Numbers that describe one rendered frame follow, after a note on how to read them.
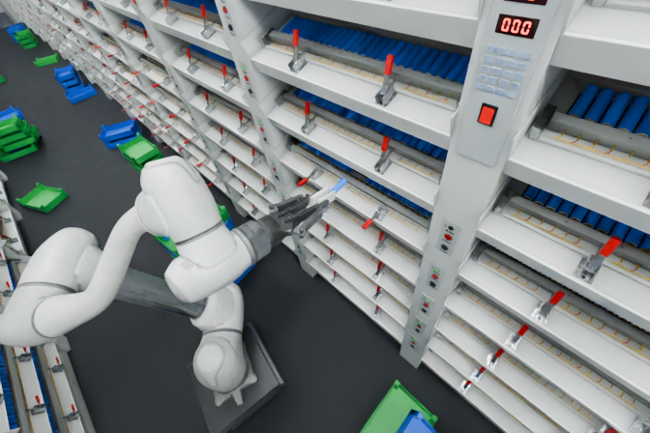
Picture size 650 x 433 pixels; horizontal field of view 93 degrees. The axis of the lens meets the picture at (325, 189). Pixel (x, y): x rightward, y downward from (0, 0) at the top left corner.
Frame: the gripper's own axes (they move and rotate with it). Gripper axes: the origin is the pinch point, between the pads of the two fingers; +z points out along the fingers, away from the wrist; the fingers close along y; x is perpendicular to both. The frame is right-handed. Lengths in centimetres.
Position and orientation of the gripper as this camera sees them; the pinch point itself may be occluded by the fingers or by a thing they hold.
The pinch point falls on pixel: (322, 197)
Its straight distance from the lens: 83.6
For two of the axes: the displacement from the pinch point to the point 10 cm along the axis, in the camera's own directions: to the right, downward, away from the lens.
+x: -0.4, 7.9, 6.2
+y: -7.1, -4.6, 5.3
